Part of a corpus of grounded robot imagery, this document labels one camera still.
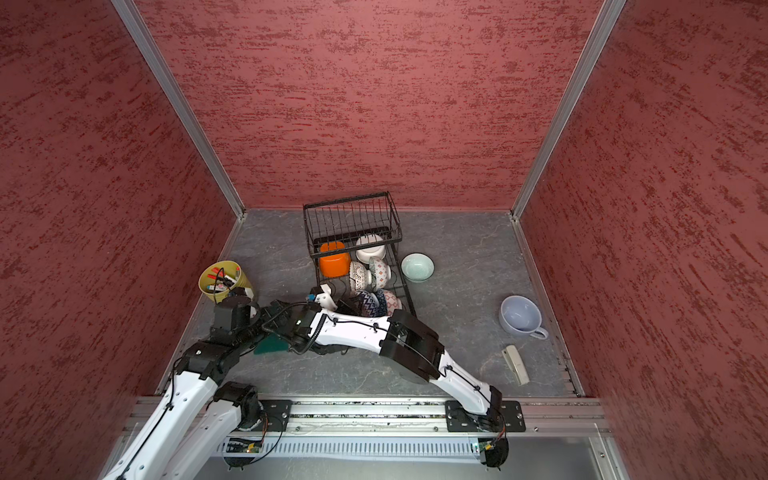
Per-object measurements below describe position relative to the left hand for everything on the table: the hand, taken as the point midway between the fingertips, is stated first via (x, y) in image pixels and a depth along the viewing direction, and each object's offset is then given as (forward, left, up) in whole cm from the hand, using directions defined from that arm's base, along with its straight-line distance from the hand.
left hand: (282, 319), depth 81 cm
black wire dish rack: (+33, -16, -8) cm, 38 cm away
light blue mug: (+6, -72, -9) cm, 73 cm away
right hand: (+4, -22, +1) cm, 22 cm away
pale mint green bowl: (+23, -39, -7) cm, 46 cm away
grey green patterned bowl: (+15, -27, +1) cm, 31 cm away
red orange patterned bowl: (+5, -31, +1) cm, 31 cm away
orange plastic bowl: (+21, -12, -4) cm, 24 cm away
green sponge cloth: (-10, -2, +8) cm, 13 cm away
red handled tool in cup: (+13, +22, +1) cm, 25 cm away
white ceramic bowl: (+25, -21, -3) cm, 33 cm away
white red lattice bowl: (+14, -21, 0) cm, 25 cm away
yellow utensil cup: (+8, +20, +2) cm, 22 cm away
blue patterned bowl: (+5, -25, +1) cm, 25 cm away
